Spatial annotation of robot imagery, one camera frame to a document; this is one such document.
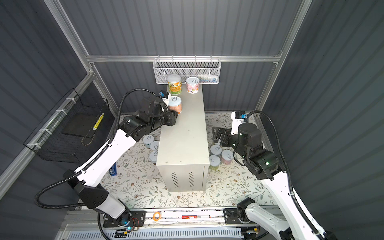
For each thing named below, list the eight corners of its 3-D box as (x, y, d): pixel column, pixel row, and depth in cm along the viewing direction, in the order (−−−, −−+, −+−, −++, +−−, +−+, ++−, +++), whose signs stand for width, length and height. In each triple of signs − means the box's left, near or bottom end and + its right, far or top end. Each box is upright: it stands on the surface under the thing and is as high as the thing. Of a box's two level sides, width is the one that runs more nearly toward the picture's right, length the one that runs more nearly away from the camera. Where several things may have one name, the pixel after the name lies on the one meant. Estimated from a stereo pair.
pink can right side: (221, 165, 94) (222, 160, 89) (219, 155, 99) (221, 149, 93) (232, 165, 94) (234, 160, 89) (230, 155, 99) (232, 149, 93)
